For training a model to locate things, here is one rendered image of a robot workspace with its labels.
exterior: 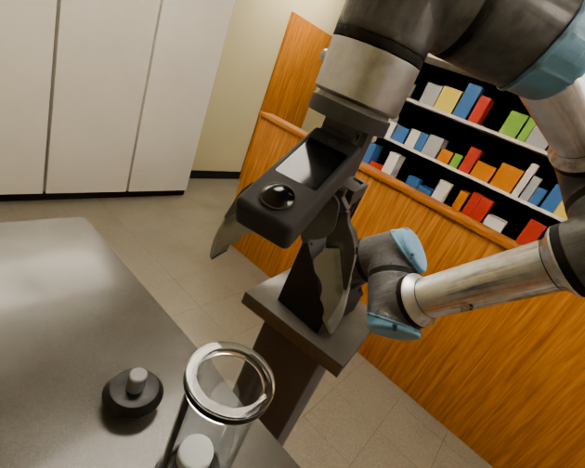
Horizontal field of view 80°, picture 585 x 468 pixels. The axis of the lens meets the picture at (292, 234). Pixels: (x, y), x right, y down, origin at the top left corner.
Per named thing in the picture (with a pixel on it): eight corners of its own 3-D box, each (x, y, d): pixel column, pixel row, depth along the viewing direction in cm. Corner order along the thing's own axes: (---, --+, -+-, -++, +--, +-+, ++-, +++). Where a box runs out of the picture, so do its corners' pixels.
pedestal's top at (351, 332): (298, 270, 123) (302, 262, 121) (377, 325, 111) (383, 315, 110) (240, 302, 96) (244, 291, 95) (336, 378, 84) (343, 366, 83)
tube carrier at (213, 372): (131, 489, 46) (164, 380, 37) (183, 426, 55) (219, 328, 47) (197, 542, 44) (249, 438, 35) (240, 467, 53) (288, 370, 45)
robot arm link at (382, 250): (381, 249, 97) (429, 238, 89) (381, 293, 90) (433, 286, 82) (358, 228, 90) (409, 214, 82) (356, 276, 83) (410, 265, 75)
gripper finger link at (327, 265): (370, 311, 37) (355, 227, 36) (356, 339, 32) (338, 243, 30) (342, 311, 39) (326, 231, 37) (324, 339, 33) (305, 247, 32)
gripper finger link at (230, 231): (236, 247, 42) (295, 214, 38) (205, 263, 37) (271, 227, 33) (224, 225, 42) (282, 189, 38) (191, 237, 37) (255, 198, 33)
